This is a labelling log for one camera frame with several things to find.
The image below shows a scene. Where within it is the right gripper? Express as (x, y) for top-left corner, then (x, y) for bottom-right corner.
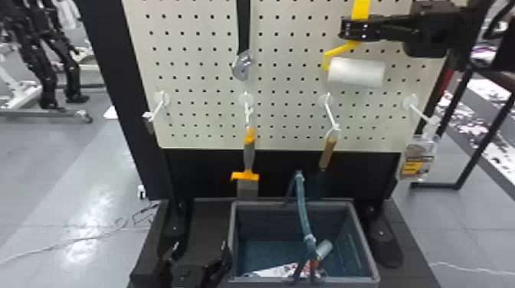
(339, 0), (471, 58)

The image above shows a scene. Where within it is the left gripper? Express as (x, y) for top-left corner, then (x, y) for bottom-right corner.
(172, 240), (235, 288)

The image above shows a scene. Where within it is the yellow paint roller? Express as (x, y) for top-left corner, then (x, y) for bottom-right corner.
(320, 0), (387, 89)

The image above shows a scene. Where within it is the white printed card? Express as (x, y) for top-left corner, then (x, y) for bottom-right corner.
(243, 263), (297, 280)

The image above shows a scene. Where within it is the blue hand tool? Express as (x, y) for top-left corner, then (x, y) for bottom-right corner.
(285, 170), (335, 283)

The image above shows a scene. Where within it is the orange grey scraper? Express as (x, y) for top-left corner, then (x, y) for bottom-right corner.
(230, 126), (261, 199)

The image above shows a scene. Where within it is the white pegboard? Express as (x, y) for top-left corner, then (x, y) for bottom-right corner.
(74, 0), (447, 288)

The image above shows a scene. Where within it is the yellow label clear packet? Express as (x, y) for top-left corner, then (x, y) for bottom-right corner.
(398, 123), (441, 182)

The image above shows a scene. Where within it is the blue basket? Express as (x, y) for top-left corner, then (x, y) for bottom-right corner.
(226, 199), (382, 288)

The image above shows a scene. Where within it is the black side table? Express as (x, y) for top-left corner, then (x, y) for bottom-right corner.
(410, 24), (515, 202)

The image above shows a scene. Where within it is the wooden handle brush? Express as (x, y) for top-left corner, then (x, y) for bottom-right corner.
(314, 128), (342, 201)

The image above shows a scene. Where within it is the black handled silver tool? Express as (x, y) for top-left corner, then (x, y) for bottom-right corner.
(231, 0), (255, 82)

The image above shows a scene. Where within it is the white cable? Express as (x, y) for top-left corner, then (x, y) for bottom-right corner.
(0, 201), (161, 267)

